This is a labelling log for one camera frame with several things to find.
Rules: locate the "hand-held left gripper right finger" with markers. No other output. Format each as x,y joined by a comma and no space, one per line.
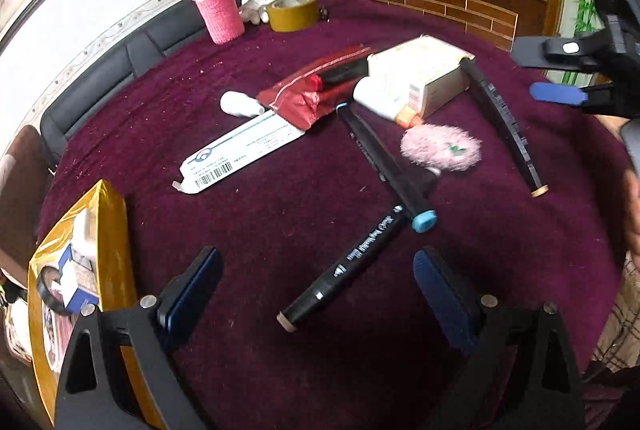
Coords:
440,295

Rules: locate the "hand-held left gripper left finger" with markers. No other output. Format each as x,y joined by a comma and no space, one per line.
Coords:
192,290

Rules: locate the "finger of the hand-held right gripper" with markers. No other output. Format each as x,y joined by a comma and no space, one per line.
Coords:
555,50
557,92

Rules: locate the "black comb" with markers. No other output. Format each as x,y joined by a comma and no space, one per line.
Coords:
505,120

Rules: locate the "yellow cardboard box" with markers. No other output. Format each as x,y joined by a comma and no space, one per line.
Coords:
112,235

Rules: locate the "black marker brown cap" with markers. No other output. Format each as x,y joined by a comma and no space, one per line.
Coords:
345,267

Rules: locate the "pink fluffy pompom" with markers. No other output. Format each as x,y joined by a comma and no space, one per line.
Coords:
440,150

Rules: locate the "white medicine box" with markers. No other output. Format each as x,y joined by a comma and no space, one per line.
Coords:
425,70

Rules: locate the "black marker blue cap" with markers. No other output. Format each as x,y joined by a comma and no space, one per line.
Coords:
380,160

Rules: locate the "white tube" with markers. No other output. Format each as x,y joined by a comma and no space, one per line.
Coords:
237,102

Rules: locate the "maroon velvet tablecloth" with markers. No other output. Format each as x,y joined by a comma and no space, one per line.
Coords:
280,220

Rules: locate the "blue and white small box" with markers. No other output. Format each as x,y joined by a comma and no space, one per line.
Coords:
80,290

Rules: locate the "white block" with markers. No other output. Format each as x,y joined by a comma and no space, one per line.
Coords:
85,230

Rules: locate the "black tape roll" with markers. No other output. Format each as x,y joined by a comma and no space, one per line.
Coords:
45,292

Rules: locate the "flat white carton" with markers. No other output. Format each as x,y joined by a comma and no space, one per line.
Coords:
240,150

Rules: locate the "plaid cloth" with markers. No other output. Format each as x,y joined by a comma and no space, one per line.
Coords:
620,325

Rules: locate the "white rounded bottle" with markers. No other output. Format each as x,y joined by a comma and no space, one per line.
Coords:
372,97

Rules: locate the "brown upholstered chair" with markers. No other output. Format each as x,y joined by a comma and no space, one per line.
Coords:
22,200

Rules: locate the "black marker red cap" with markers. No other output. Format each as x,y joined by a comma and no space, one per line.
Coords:
345,72

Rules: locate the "red foil packet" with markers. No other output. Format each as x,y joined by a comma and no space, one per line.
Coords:
295,97

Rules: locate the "black leather sofa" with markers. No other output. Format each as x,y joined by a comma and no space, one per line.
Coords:
100,80

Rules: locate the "yellow tape roll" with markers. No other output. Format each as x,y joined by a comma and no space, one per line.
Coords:
292,17

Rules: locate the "pink knitted bottle sleeve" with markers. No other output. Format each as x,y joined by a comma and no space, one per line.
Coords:
220,12

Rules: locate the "white plush toy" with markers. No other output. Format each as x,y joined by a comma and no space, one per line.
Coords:
254,9

